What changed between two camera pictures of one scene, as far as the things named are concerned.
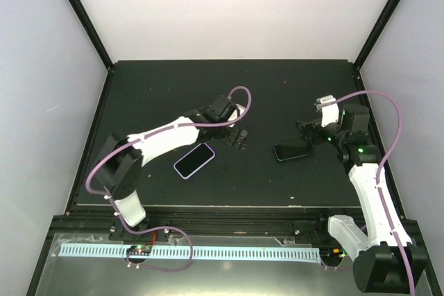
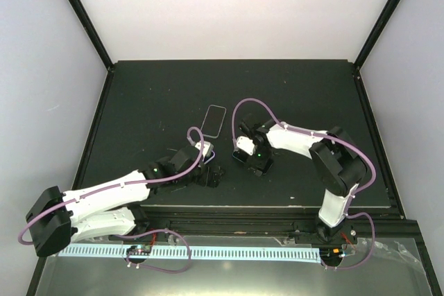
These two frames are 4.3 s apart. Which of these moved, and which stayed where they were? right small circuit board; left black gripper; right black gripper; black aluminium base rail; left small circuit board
Moved: left black gripper; right black gripper
Stayed: black aluminium base rail; right small circuit board; left small circuit board
